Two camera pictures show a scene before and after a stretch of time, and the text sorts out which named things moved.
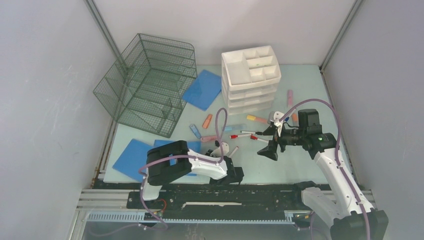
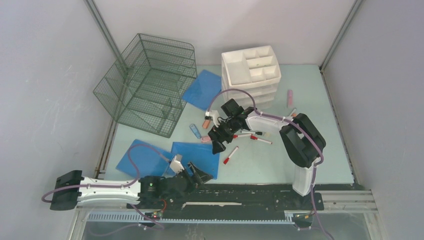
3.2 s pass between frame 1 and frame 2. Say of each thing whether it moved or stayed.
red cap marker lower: stayed
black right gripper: moved
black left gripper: moved
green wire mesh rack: stayed
